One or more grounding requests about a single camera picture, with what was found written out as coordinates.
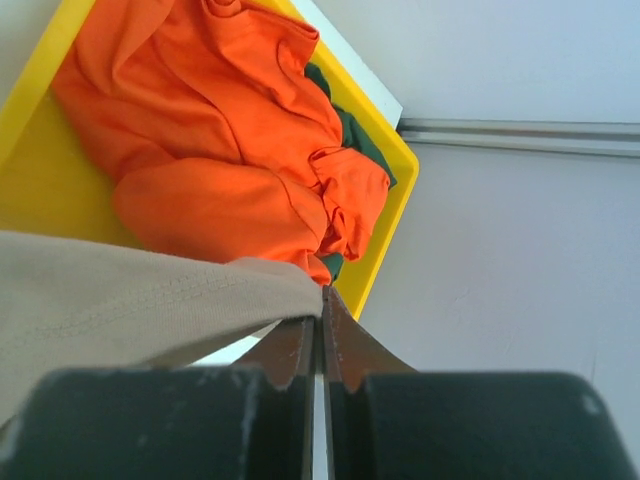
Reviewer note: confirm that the green t shirt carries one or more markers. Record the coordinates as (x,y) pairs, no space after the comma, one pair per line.
(353,134)

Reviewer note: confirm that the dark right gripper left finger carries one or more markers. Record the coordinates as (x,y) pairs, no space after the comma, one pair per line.
(251,419)

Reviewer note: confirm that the yellow plastic bin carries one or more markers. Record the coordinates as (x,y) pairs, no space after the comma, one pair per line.
(48,186)

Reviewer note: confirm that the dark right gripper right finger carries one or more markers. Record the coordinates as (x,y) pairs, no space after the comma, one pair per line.
(386,420)

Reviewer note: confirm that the aluminium frame post right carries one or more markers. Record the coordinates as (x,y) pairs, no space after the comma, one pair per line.
(593,139)

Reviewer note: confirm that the orange t shirt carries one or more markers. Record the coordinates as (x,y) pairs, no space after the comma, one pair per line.
(218,144)

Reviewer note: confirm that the beige t shirt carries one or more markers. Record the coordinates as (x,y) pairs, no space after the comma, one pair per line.
(70,303)

